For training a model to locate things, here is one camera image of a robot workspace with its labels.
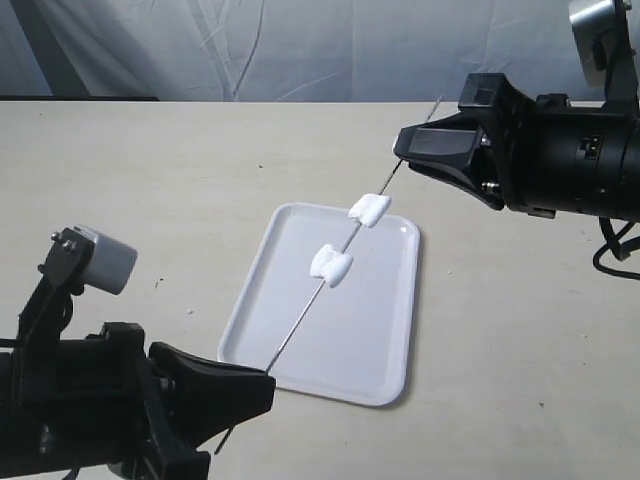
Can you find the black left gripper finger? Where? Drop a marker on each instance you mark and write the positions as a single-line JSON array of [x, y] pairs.
[[170, 458], [203, 398]]

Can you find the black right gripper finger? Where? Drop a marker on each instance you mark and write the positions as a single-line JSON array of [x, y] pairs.
[[457, 179], [442, 147]]

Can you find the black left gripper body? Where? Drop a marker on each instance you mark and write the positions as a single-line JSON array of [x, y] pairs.
[[87, 402]]

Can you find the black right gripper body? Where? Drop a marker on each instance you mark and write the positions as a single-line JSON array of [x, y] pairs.
[[549, 156]]

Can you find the thin metal skewer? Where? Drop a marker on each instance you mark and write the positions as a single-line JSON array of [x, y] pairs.
[[322, 284]]

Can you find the white marshmallow piece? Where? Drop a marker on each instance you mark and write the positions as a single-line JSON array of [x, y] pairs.
[[369, 209], [330, 265]]

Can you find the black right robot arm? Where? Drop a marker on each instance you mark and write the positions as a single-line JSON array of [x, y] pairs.
[[482, 168]]

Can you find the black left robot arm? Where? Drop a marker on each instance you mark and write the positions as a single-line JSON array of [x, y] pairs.
[[10, 415]]

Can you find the white plastic tray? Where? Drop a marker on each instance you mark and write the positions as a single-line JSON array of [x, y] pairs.
[[353, 344]]

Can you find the grey wrinkled backdrop cloth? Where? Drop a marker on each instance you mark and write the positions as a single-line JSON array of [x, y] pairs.
[[284, 51]]

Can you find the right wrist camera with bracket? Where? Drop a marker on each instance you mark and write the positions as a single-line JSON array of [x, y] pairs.
[[603, 42]]

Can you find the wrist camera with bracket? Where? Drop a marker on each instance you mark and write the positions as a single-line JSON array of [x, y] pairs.
[[603, 42], [79, 256]]

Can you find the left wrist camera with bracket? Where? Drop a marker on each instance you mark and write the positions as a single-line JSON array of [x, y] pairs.
[[79, 256]]

